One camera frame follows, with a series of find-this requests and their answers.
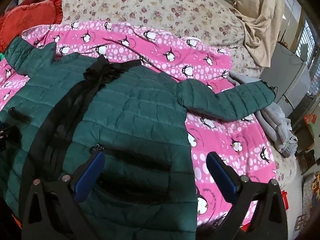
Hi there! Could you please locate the dark green puffer jacket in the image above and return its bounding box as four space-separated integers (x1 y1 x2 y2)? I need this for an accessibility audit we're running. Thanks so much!
1 37 275 239

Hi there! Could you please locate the pink penguin blanket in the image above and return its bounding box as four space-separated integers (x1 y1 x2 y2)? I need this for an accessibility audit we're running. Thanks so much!
0 20 277 228

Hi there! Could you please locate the grey garment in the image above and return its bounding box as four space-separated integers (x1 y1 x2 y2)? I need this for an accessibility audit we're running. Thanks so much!
224 72 298 158

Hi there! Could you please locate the grey cabinet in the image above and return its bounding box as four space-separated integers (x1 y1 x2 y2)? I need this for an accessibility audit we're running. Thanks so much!
260 43 311 116

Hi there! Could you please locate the red ruffled heart pillow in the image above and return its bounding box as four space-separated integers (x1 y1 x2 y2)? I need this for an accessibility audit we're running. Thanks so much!
1 0 63 53

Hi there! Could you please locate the beige curtain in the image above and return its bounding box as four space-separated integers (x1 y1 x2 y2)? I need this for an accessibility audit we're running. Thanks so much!
232 0 285 68

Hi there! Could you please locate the floral bed sheet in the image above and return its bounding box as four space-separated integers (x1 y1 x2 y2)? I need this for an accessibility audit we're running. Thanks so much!
47 0 298 188

